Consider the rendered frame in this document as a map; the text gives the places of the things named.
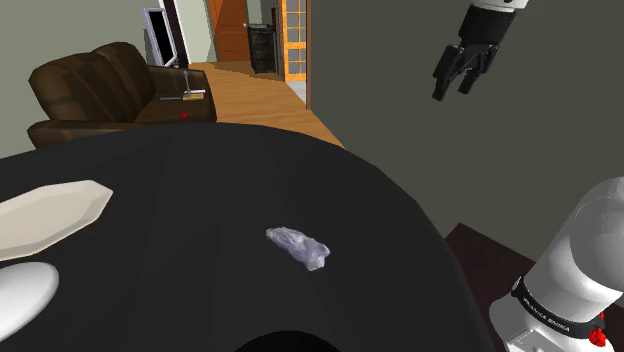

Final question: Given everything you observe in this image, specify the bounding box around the orange-framed glass door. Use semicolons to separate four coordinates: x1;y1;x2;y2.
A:
278;0;309;83

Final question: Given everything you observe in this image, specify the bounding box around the orange wooden door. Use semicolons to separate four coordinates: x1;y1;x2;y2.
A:
206;0;251;64

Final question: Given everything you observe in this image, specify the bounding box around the black round table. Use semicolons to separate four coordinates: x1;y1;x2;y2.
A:
0;121;497;352

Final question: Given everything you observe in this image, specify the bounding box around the white-framed black screen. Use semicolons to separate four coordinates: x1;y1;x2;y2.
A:
140;6;180;69

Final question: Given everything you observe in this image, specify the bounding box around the crumpled pale grey wrapper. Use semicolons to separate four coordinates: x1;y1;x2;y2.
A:
265;225;332;272

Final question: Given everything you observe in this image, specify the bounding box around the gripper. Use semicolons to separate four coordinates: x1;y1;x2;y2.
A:
431;4;518;103

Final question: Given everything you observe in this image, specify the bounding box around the brown leather sofa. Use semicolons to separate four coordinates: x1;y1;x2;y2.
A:
26;41;219;150

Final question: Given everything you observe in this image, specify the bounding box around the dark slatted cabinet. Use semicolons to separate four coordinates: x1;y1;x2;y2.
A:
246;22;280;75

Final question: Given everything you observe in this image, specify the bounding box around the white oval dish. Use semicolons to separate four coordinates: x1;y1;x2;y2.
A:
0;261;61;343

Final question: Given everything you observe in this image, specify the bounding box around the cream oblong plate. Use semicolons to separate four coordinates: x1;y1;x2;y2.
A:
0;179;115;262

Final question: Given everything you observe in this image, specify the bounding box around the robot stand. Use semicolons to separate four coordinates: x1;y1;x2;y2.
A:
444;222;538;338

